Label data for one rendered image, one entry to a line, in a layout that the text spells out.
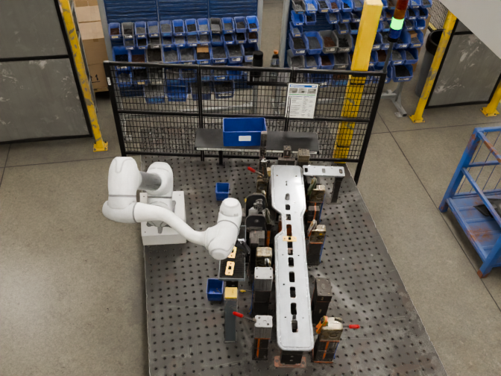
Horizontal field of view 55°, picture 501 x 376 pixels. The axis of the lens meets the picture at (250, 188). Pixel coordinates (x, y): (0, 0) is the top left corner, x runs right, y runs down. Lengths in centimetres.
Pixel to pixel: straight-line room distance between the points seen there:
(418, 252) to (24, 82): 377
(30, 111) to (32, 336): 213
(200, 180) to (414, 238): 198
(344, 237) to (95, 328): 193
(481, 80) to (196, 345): 435
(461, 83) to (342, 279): 328
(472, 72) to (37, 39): 433
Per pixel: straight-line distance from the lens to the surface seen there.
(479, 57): 580
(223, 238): 211
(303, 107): 353
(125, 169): 242
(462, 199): 481
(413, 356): 304
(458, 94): 595
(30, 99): 495
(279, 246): 290
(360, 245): 339
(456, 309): 421
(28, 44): 465
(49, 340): 391
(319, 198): 326
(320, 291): 272
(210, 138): 355
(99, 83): 582
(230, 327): 275
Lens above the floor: 327
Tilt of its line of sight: 45 degrees down
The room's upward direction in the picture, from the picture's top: 3 degrees clockwise
